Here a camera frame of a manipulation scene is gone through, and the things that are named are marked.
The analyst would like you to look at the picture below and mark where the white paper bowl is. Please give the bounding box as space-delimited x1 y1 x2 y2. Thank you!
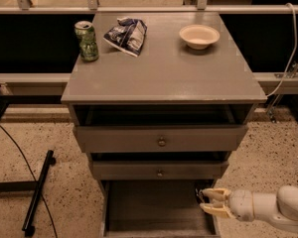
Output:
179 25 220 50

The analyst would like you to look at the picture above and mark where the grey drawer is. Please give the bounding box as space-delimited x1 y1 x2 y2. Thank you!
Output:
99 180 222 238
74 125 247 153
90 161 228 180

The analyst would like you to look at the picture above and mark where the grey middle drawer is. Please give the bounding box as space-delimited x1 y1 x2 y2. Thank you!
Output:
90 161 228 180

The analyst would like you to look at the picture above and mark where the green soda can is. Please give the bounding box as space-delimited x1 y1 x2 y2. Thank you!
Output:
74 21 98 61

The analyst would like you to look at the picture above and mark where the black floor cable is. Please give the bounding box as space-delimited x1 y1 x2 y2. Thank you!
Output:
0 122 59 238

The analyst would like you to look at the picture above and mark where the grey wooden drawer cabinet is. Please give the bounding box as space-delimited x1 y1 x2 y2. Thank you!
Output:
60 11 268 238

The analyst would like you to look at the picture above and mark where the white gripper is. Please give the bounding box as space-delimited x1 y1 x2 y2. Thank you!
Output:
200 188 254 222

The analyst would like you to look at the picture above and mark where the grey bottom drawer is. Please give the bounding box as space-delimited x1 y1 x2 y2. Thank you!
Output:
99 180 222 238

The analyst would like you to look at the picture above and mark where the black metal stand base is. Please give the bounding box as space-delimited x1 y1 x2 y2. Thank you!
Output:
0 150 56 237

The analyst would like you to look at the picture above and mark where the grey top drawer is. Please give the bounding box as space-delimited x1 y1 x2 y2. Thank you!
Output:
74 125 247 153

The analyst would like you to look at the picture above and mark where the white hanging cable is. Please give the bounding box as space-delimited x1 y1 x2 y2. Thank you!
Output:
266 2 298 98

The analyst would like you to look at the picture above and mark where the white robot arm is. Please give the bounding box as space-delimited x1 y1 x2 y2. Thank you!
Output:
196 185 298 233

